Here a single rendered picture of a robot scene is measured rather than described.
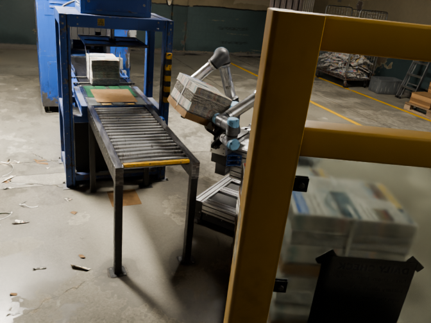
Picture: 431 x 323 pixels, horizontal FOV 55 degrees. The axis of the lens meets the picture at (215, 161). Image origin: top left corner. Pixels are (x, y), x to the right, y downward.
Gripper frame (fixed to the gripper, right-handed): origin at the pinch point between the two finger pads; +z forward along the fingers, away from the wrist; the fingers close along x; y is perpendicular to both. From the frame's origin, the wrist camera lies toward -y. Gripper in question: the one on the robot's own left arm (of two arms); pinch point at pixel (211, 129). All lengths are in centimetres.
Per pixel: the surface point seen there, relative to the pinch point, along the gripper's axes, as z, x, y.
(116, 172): -13, 55, -42
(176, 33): 855, -259, 52
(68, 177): 122, 47, -110
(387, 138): -190, 71, 46
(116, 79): 194, 20, -21
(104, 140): 35, 55, -39
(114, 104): 121, 33, -31
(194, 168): -13.8, 7.2, -25.6
